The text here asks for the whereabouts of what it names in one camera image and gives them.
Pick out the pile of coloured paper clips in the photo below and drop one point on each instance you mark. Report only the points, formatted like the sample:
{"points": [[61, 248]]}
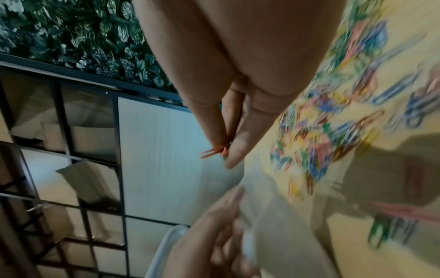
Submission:
{"points": [[319, 152]]}

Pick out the person's right hand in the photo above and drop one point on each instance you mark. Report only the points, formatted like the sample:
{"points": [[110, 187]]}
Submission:
{"points": [[240, 54]]}

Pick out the green plant wall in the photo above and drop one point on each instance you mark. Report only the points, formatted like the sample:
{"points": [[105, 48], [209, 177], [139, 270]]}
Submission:
{"points": [[68, 32]]}

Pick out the black metal frame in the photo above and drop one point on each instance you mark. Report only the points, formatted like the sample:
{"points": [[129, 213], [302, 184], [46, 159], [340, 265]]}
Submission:
{"points": [[68, 75]]}

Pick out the round wooden table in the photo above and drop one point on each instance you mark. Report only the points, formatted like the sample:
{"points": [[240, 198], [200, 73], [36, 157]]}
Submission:
{"points": [[357, 244]]}

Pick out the white chair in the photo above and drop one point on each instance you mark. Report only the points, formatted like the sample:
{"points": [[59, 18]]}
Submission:
{"points": [[161, 252]]}

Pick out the translucent plastic bag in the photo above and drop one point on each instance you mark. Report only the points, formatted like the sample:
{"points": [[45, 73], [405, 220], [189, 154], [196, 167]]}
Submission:
{"points": [[285, 239]]}

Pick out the person's left hand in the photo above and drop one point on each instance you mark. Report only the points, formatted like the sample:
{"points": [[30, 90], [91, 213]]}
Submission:
{"points": [[206, 244]]}

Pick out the orange paper clip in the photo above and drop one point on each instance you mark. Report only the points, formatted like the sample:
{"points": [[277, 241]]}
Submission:
{"points": [[215, 152]]}

